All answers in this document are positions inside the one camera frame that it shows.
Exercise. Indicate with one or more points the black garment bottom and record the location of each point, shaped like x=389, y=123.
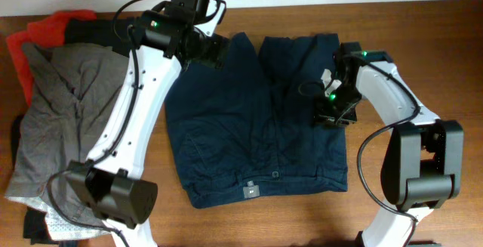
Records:
x=35, y=229

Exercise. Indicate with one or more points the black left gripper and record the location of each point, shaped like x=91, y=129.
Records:
x=216, y=55

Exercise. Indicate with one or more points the black garment top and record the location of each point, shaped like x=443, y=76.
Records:
x=99, y=32

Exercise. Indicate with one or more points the white mesh garment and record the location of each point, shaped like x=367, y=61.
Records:
x=58, y=228

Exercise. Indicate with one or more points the black garment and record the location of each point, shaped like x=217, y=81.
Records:
x=35, y=229
x=99, y=32

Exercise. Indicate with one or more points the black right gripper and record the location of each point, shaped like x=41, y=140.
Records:
x=321, y=112

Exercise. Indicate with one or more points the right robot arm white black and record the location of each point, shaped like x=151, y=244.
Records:
x=422, y=166

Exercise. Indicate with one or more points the grey shorts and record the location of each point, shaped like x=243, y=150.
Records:
x=75, y=89

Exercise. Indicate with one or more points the navy blue shorts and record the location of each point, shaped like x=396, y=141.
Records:
x=248, y=130

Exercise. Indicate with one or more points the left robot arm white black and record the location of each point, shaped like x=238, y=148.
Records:
x=163, y=40

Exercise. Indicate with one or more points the red garment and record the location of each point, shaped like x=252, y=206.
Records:
x=46, y=33

